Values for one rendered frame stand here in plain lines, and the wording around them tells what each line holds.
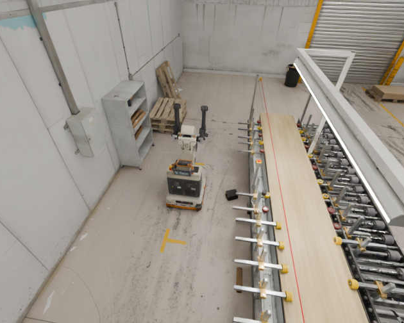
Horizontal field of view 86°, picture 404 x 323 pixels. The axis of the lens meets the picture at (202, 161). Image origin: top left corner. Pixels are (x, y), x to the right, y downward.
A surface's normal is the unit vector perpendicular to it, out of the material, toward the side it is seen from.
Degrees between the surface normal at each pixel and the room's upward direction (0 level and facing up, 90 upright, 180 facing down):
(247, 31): 90
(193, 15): 90
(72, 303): 0
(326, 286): 0
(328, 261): 0
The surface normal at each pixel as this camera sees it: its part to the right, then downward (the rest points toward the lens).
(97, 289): 0.02, -0.76
